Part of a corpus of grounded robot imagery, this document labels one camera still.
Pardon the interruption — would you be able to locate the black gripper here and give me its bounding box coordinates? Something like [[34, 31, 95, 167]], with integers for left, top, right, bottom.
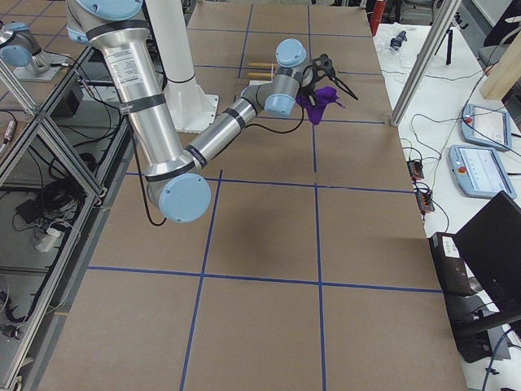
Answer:
[[299, 68, 315, 98]]

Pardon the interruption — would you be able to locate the purple towel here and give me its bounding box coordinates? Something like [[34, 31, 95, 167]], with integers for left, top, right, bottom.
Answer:
[[296, 86, 345, 125]]

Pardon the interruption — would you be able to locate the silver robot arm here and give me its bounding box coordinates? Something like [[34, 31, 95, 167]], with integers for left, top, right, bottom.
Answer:
[[67, 1, 311, 223], [1, 22, 74, 82]]

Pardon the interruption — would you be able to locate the white wooden towel rack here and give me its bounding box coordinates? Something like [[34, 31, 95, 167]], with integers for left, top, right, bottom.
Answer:
[[247, 62, 278, 81]]

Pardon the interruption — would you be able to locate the far red connector box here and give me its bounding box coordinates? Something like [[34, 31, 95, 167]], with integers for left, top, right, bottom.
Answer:
[[406, 160, 424, 182]]

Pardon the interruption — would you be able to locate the red connector box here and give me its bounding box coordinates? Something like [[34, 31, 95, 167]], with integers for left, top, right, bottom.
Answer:
[[406, 160, 424, 182], [414, 182, 436, 215]]

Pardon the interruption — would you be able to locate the near red connector box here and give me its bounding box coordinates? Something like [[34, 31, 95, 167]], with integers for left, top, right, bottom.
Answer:
[[414, 182, 436, 215]]

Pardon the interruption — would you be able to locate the far teach pendant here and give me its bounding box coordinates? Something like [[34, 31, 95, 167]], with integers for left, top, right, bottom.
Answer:
[[461, 103, 512, 151]]

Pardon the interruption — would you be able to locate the teach pendant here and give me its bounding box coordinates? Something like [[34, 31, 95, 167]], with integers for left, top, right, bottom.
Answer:
[[449, 145, 517, 199], [461, 103, 512, 151]]

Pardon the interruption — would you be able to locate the near teach pendant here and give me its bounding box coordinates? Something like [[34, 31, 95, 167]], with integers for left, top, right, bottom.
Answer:
[[449, 145, 517, 199]]

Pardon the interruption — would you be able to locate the wooden beam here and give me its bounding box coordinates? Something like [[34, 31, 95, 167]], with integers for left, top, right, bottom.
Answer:
[[480, 37, 520, 100]]

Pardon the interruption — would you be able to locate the black monitor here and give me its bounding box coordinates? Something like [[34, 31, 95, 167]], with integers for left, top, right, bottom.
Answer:
[[453, 191, 520, 310]]

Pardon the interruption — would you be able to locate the black computer box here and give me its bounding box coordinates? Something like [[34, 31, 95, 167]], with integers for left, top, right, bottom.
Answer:
[[428, 232, 477, 297]]

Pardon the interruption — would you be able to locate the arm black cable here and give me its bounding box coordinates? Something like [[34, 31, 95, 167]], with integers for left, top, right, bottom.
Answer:
[[138, 68, 360, 226]]

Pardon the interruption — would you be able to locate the aluminium frame post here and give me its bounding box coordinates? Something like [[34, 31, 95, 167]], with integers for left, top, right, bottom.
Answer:
[[390, 0, 462, 127]]

